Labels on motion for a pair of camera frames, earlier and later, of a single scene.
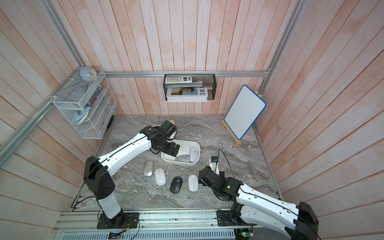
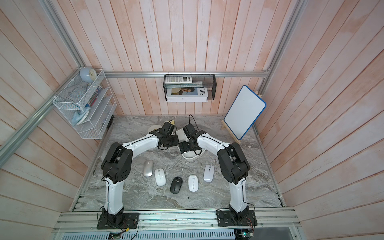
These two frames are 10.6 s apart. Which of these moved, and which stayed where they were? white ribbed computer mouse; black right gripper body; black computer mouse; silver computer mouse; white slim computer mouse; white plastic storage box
Moved: white plastic storage box; black right gripper body
Stayed: white slim computer mouse; silver computer mouse; white ribbed computer mouse; black computer mouse
